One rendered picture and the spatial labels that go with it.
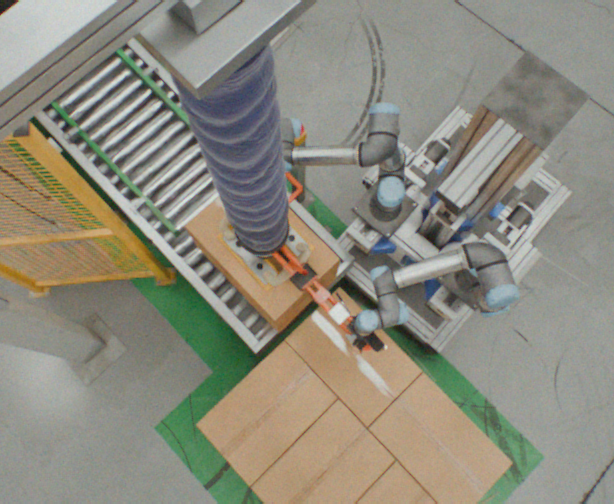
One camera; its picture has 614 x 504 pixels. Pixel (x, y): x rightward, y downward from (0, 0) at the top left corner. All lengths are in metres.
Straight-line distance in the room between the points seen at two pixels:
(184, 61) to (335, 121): 3.16
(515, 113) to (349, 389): 1.73
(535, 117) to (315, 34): 2.65
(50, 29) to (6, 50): 0.07
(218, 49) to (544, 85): 1.30
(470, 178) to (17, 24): 1.39
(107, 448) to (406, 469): 1.69
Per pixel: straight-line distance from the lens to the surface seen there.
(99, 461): 4.09
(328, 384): 3.38
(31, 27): 1.11
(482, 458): 3.49
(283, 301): 2.88
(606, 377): 4.30
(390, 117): 2.51
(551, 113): 2.24
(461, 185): 2.06
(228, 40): 1.24
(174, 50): 1.24
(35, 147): 2.22
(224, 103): 1.46
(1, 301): 2.64
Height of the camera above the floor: 3.92
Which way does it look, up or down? 75 degrees down
